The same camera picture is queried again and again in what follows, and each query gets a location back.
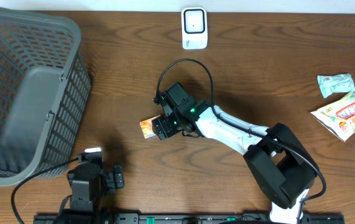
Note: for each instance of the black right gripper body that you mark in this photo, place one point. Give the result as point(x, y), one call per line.
point(168, 125)

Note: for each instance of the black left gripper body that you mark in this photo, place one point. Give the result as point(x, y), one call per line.
point(109, 183)

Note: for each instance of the orange small box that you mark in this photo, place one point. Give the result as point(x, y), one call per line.
point(147, 127)

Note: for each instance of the yellow snack bag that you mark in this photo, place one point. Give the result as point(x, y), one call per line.
point(338, 117)

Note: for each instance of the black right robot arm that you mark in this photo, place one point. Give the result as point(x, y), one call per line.
point(278, 161)

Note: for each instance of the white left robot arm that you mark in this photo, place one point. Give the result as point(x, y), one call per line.
point(90, 184)

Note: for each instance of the white barcode scanner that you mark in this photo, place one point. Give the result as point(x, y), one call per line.
point(194, 28)

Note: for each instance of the grey plastic basket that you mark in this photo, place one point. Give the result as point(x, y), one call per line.
point(44, 89)

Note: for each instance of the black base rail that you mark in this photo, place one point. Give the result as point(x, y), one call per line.
point(133, 218)

